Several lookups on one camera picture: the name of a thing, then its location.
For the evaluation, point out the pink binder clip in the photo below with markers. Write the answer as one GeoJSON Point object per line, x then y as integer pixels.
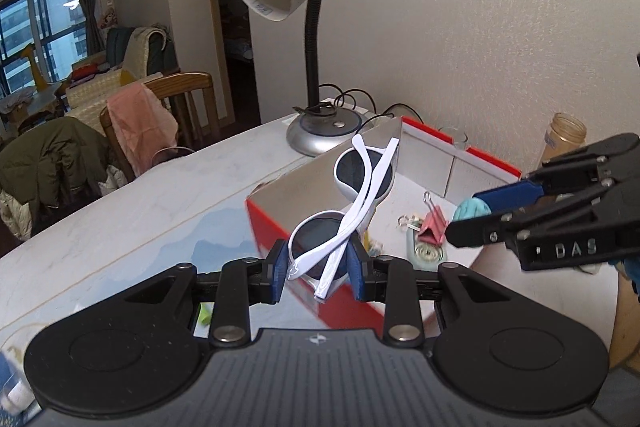
{"type": "Point", "coordinates": [432, 228]}

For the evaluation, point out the large window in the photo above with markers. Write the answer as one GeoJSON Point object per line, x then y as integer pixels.
{"type": "Point", "coordinates": [20, 22]}

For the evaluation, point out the green highlighter pen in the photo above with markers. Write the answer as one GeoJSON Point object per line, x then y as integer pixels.
{"type": "Point", "coordinates": [206, 314]}

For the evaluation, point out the yellow toy giraffe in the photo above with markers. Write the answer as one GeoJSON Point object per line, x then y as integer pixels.
{"type": "Point", "coordinates": [35, 68]}

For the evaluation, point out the green clear tape measure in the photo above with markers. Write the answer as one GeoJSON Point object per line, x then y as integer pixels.
{"type": "Point", "coordinates": [425, 253]}

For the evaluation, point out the pink cloth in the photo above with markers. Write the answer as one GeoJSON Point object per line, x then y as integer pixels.
{"type": "Point", "coordinates": [140, 127]}

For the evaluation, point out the cream sofa blanket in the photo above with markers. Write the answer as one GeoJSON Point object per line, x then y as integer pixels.
{"type": "Point", "coordinates": [141, 52]}

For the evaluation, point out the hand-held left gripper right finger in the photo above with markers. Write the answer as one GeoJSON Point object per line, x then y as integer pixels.
{"type": "Point", "coordinates": [357, 272]}

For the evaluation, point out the sofa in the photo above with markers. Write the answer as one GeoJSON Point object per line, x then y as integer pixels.
{"type": "Point", "coordinates": [115, 43]}

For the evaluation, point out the blue mountain print table mat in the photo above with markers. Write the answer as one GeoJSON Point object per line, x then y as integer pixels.
{"type": "Point", "coordinates": [225, 247]}

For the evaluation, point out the brown glass bottle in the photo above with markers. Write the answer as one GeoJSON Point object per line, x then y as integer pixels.
{"type": "Point", "coordinates": [562, 138]}

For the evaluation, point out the light wooden chair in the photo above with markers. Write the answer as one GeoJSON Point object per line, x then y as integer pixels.
{"type": "Point", "coordinates": [625, 323]}

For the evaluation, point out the person's right hand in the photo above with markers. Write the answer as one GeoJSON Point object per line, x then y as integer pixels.
{"type": "Point", "coordinates": [631, 273]}

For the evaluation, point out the clear drinking glass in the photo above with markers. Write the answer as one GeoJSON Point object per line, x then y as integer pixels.
{"type": "Point", "coordinates": [454, 140]}

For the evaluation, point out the white sunglasses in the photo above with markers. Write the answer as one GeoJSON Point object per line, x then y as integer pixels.
{"type": "Point", "coordinates": [350, 172]}

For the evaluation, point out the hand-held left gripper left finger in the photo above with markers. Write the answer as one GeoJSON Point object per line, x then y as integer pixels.
{"type": "Point", "coordinates": [279, 272]}

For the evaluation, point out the red cardboard box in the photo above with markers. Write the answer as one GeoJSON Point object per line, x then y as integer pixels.
{"type": "Point", "coordinates": [295, 194]}

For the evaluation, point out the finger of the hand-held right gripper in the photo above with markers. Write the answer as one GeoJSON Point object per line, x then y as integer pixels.
{"type": "Point", "coordinates": [475, 234]}
{"type": "Point", "coordinates": [515, 196]}

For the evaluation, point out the olive green jacket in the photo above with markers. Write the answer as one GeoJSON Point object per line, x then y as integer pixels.
{"type": "Point", "coordinates": [50, 157]}

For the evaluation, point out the wooden slatted chair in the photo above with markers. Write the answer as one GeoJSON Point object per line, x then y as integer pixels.
{"type": "Point", "coordinates": [192, 82]}

